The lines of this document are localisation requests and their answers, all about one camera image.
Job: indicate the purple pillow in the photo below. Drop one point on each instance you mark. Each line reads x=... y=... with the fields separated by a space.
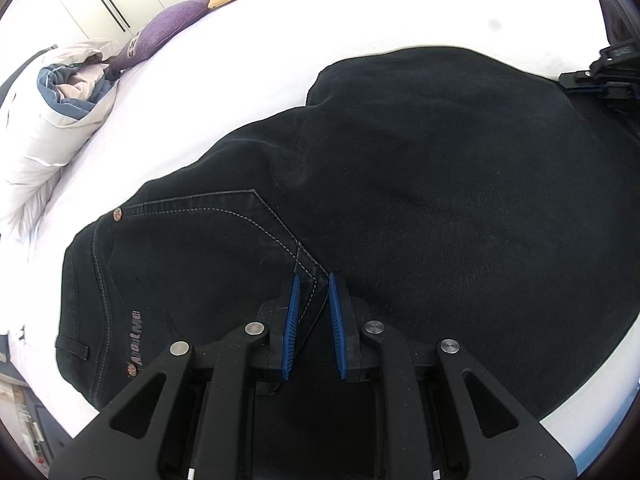
x=160 y=30

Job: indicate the white bed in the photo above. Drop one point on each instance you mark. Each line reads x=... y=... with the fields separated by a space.
x=350 y=30

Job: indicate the black denim pants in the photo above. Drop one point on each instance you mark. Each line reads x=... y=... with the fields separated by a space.
x=400 y=200

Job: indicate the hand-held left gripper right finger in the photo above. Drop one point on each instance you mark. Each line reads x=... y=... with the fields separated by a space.
x=338 y=330

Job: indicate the white and blue duvet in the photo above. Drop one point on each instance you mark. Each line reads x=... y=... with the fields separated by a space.
x=55 y=110

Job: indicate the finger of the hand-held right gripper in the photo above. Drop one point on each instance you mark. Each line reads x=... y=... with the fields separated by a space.
x=595 y=82

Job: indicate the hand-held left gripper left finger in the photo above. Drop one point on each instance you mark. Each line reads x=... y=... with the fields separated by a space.
x=291 y=320

